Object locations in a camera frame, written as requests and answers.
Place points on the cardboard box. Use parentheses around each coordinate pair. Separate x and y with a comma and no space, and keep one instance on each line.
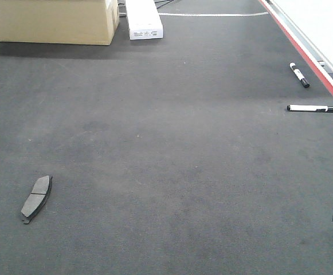
(59,22)

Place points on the black white marker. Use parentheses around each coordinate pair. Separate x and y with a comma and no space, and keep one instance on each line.
(299,75)
(309,108)

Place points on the white long box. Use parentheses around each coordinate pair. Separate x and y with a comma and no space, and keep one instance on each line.
(143,19)

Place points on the upper black white marker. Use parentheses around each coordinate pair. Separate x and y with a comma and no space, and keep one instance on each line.
(299,75)

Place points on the brake pad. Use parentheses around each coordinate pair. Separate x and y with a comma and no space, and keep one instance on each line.
(36,199)

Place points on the lower black white marker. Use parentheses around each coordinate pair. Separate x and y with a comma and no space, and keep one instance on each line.
(309,108)

